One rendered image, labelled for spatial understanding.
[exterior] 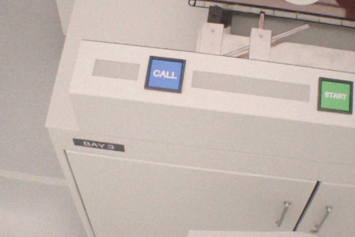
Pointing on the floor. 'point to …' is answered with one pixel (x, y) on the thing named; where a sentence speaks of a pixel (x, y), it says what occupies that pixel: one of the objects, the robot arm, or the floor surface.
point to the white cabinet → (199, 189)
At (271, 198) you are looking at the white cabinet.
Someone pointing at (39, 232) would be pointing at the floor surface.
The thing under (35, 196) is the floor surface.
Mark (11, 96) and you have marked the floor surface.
